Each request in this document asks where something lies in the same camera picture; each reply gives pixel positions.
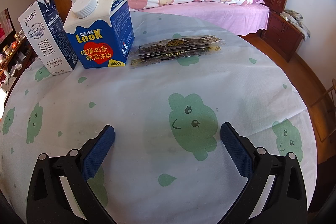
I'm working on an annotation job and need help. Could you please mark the dark snack packet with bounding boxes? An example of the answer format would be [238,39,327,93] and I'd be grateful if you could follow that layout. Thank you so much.
[128,35,224,68]

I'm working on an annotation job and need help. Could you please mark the blue white Look carton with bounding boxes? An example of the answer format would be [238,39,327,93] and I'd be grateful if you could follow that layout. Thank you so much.
[63,0,134,69]

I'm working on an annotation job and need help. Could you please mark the cartoon print tablecloth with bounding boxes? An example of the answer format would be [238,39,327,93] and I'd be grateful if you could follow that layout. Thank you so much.
[1,12,317,223]

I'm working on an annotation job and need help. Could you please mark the white tall milk carton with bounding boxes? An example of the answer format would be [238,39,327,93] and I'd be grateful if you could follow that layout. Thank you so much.
[18,0,78,76]

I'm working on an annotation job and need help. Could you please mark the television under red cloth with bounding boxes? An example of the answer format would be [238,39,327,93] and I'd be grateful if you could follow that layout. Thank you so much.
[0,9,14,43]

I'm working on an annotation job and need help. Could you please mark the grey cloth on nightstand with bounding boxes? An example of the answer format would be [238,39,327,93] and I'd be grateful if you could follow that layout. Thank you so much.
[280,10,311,41]

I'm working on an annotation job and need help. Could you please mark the wooden bedside table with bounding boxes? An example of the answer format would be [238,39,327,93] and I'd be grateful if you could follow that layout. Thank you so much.
[261,11,303,63]

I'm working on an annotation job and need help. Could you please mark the pink bed sheet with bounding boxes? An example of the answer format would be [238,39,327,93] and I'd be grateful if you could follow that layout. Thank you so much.
[143,2,269,36]

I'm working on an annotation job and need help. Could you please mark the wooden tv cabinet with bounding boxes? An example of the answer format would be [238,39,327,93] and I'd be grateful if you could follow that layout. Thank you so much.
[1,37,37,107]

